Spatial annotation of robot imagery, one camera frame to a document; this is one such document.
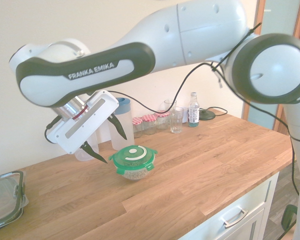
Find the dark green curved frame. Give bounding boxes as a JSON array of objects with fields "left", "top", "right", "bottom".
[{"left": 281, "top": 203, "right": 299, "bottom": 235}]

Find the rectangular container green-rimmed lid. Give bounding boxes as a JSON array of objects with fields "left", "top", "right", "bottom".
[{"left": 0, "top": 170, "right": 30, "bottom": 232}]

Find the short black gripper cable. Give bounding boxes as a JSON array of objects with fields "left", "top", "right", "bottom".
[{"left": 44, "top": 116, "right": 61, "bottom": 145}]

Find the clear pitcher with dark lid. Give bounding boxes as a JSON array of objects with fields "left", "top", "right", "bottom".
[{"left": 73, "top": 128, "right": 100, "bottom": 162}]

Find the silver drawer handle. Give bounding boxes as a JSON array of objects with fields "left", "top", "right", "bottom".
[{"left": 221, "top": 208, "right": 250, "bottom": 229}]

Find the green round container lid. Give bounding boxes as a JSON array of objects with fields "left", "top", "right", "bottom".
[{"left": 107, "top": 144, "right": 159, "bottom": 175}]

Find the black kettle base cable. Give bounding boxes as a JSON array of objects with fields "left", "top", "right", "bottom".
[{"left": 199, "top": 106, "right": 228, "bottom": 118}]

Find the ribbed glass tumbler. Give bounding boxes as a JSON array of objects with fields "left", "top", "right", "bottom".
[{"left": 168, "top": 106, "right": 185, "bottom": 134}]

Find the clear pitcher with blue lid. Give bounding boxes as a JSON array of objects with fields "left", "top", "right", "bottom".
[{"left": 106, "top": 97, "right": 136, "bottom": 152}]

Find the white drawer with handle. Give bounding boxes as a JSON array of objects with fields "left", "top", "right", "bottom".
[{"left": 179, "top": 171, "right": 281, "bottom": 240}]

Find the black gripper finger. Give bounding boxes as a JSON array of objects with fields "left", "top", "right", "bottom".
[
  {"left": 79, "top": 141, "right": 108, "bottom": 164},
  {"left": 109, "top": 112, "right": 128, "bottom": 141}
]

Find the tall smooth drinking glass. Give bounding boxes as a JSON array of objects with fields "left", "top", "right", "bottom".
[{"left": 163, "top": 99, "right": 178, "bottom": 118}]

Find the long black robot cable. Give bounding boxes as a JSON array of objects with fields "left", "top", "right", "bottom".
[{"left": 106, "top": 22, "right": 300, "bottom": 197}]

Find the glass jar red checkered lid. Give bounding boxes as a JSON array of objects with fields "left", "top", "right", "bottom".
[
  {"left": 154, "top": 110, "right": 171, "bottom": 131},
  {"left": 132, "top": 116, "right": 144, "bottom": 138},
  {"left": 142, "top": 114, "right": 157, "bottom": 136}
]

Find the hint water bottle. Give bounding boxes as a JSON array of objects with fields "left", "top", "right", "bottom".
[{"left": 187, "top": 91, "right": 200, "bottom": 128}]

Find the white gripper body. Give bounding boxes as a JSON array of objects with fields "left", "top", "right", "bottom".
[{"left": 46, "top": 90, "right": 120, "bottom": 155}]

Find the clear bowl with cereal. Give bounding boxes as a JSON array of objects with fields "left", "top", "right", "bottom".
[{"left": 118, "top": 162, "right": 153, "bottom": 181}]

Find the black kettle base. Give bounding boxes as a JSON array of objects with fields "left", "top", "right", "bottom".
[{"left": 198, "top": 109, "right": 217, "bottom": 121}]

